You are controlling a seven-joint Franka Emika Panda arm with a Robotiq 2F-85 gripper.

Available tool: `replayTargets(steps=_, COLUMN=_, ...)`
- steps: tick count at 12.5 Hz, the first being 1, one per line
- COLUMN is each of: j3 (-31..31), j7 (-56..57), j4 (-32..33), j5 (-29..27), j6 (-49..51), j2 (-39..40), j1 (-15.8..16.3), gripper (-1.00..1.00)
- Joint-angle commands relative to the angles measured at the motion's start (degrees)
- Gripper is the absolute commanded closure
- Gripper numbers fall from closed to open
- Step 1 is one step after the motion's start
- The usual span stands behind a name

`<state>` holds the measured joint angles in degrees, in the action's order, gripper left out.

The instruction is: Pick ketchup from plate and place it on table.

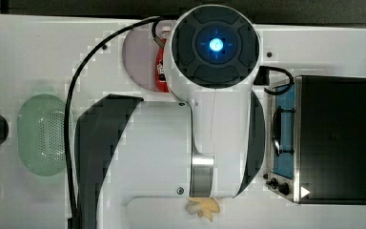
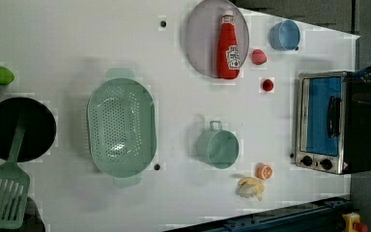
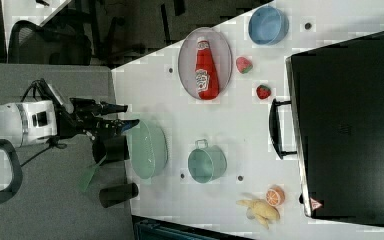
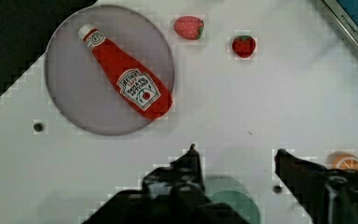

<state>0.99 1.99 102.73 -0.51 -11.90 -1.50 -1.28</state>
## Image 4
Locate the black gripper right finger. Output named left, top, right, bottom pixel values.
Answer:
left=274, top=149, right=358, bottom=224

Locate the green plastic cup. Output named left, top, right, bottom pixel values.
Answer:
left=204, top=175, right=261, bottom=224

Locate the orange slice toy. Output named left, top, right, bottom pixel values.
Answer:
left=332, top=154, right=358, bottom=171

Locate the grey round plate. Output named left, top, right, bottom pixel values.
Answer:
left=45, top=5, right=174, bottom=135

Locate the red plush strawberry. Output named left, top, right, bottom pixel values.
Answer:
left=231, top=35, right=256, bottom=58

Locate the red plush ketchup bottle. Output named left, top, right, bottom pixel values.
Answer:
left=78, top=23, right=172, bottom=120

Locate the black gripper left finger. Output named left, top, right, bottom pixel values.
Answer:
left=82, top=146, right=249, bottom=224

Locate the pink plush strawberry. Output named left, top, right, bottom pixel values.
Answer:
left=173, top=16, right=204, bottom=40

